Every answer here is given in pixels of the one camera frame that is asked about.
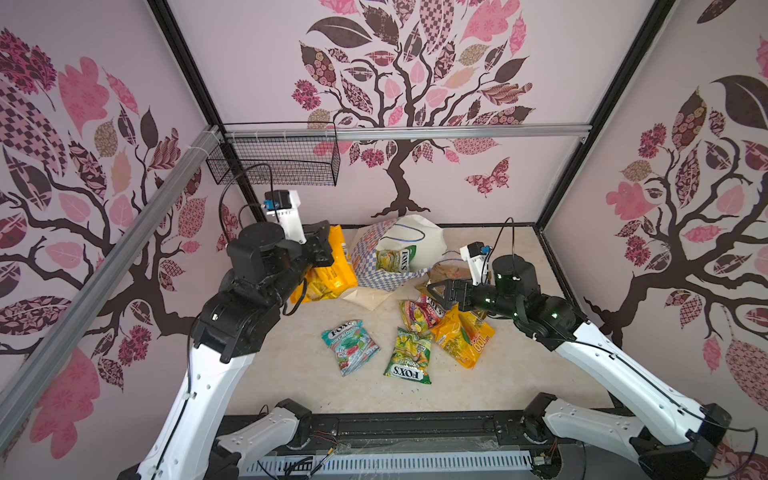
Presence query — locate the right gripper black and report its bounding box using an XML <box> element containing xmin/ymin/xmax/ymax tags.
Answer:
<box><xmin>426</xmin><ymin>273</ymin><xmax>520</xmax><ymax>322</ymax></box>

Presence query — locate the gold snack bag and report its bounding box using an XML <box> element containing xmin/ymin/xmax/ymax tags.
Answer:
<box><xmin>415</xmin><ymin>258</ymin><xmax>471</xmax><ymax>295</ymax></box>

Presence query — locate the yellow candy bag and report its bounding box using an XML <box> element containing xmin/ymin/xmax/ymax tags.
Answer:
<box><xmin>290</xmin><ymin>225</ymin><xmax>358</xmax><ymax>303</ymax></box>

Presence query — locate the orange pink Fox's fruits bag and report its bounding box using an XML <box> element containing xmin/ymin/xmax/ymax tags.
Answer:
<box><xmin>399</xmin><ymin>295</ymin><xmax>446</xmax><ymax>336</ymax></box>

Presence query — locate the yellow orange snack bag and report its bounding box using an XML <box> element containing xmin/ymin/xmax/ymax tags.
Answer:
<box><xmin>430</xmin><ymin>305</ymin><xmax>495</xmax><ymax>369</ymax></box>

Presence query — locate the green snack packet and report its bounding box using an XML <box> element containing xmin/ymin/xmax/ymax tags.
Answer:
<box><xmin>375</xmin><ymin>245</ymin><xmax>417</xmax><ymax>274</ymax></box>

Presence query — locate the green Fox's candy bag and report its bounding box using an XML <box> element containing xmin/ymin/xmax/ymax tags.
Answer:
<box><xmin>383</xmin><ymin>328</ymin><xmax>432</xmax><ymax>385</ymax></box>

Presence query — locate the blue checkered paper bag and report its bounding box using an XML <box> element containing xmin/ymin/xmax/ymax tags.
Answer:
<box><xmin>340</xmin><ymin>214</ymin><xmax>447</xmax><ymax>310</ymax></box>

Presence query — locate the teal red candy bag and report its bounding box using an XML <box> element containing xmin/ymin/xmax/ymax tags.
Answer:
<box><xmin>321</xmin><ymin>320</ymin><xmax>380</xmax><ymax>376</ymax></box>

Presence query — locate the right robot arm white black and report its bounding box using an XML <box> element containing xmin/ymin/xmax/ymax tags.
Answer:
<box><xmin>427</xmin><ymin>255</ymin><xmax>731</xmax><ymax>479</ymax></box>

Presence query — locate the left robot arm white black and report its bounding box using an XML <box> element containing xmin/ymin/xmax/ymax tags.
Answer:
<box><xmin>119</xmin><ymin>221</ymin><xmax>334</xmax><ymax>479</ymax></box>

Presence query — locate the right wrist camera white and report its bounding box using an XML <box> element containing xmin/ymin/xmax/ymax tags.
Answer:
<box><xmin>459</xmin><ymin>241</ymin><xmax>492</xmax><ymax>286</ymax></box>

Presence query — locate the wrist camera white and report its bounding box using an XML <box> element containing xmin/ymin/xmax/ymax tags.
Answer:
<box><xmin>264</xmin><ymin>190</ymin><xmax>306</xmax><ymax>244</ymax></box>
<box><xmin>459</xmin><ymin>241</ymin><xmax>492</xmax><ymax>286</ymax></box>

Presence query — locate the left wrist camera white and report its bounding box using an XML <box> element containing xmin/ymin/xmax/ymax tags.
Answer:
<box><xmin>264</xmin><ymin>190</ymin><xmax>306</xmax><ymax>244</ymax></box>

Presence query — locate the black wire basket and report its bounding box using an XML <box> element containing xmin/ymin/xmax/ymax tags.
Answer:
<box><xmin>206</xmin><ymin>120</ymin><xmax>341</xmax><ymax>186</ymax></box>

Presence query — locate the back aluminium rail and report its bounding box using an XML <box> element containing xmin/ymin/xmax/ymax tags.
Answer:
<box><xmin>226</xmin><ymin>123</ymin><xmax>592</xmax><ymax>141</ymax></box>

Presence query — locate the aluminium rail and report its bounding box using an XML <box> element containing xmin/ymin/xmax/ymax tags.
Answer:
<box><xmin>226</xmin><ymin>123</ymin><xmax>592</xmax><ymax>141</ymax></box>
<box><xmin>1</xmin><ymin>125</ymin><xmax>222</xmax><ymax>448</ymax></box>

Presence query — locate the white slotted cable duct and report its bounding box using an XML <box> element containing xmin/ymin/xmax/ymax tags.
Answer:
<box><xmin>240</xmin><ymin>451</ymin><xmax>532</xmax><ymax>479</ymax></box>

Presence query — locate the left aluminium rail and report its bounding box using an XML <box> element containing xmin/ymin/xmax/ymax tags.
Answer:
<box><xmin>1</xmin><ymin>125</ymin><xmax>222</xmax><ymax>448</ymax></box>

